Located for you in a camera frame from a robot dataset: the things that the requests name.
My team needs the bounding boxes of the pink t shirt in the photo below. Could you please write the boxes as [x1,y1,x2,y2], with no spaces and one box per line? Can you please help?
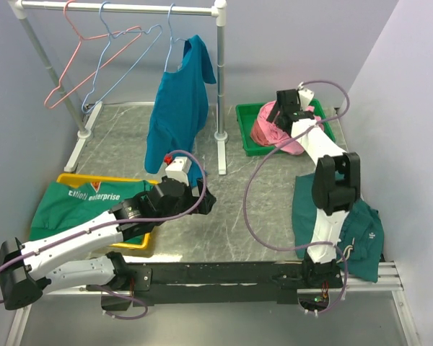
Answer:
[250,101,304,156]

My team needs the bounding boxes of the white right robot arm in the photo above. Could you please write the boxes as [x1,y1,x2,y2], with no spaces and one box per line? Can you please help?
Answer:
[267,89,361,288]

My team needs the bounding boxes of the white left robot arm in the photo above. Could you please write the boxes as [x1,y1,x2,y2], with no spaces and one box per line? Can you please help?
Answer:
[0,177,217,310]

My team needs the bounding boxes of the blue t shirt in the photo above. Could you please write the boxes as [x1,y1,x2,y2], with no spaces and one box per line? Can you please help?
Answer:
[144,35,217,174]

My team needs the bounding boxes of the green printed t shirt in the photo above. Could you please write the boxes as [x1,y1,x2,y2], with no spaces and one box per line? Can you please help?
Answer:
[29,180,153,241]

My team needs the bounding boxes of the blue hanger with shirt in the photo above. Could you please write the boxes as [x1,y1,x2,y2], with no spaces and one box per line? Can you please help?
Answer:
[164,3,185,72]

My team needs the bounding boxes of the green plastic tray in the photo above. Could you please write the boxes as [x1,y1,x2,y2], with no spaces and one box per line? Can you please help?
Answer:
[235,98,336,156]

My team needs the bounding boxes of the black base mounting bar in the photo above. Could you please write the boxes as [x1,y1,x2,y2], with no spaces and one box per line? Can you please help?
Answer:
[105,261,347,306]

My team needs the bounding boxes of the yellow plastic tray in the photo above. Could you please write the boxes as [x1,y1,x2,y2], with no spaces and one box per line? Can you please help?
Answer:
[56,173,151,252]

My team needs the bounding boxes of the silver clothes rack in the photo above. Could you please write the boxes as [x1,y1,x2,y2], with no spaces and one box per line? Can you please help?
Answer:
[7,0,228,176]

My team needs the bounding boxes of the dark green shorts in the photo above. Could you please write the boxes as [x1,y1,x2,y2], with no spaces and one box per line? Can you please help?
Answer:
[292,174,384,283]

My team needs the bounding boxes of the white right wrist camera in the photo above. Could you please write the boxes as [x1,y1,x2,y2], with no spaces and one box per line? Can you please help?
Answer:
[297,82,315,110]

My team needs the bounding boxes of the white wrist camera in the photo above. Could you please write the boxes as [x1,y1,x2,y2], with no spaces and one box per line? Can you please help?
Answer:
[297,82,315,110]
[164,155,191,186]

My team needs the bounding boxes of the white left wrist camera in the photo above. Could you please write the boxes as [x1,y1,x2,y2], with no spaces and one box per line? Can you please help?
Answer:
[164,155,191,186]

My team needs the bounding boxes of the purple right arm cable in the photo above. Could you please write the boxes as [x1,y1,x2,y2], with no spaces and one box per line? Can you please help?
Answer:
[242,79,351,315]

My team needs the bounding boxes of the pink wire hanger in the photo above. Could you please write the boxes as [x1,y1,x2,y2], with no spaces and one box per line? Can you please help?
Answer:
[43,0,144,110]

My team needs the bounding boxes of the blue wire hanger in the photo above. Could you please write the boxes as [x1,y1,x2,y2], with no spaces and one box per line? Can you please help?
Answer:
[81,1,164,114]

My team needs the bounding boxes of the aluminium frame rail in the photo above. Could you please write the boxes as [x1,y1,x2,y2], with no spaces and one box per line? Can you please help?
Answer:
[6,260,419,345]

